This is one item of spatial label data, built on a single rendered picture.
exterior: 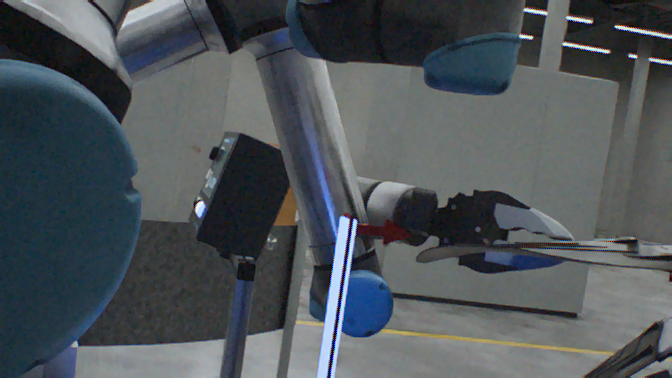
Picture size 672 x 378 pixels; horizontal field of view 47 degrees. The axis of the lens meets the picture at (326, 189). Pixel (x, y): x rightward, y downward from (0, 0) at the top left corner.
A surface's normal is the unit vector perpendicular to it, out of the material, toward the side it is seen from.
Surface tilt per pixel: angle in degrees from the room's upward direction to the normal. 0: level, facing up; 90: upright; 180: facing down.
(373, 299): 90
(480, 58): 93
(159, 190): 90
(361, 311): 90
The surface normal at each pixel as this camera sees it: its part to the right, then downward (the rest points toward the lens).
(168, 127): 0.17, 0.07
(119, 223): 0.76, 0.26
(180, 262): 0.63, 0.13
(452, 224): -0.62, -0.16
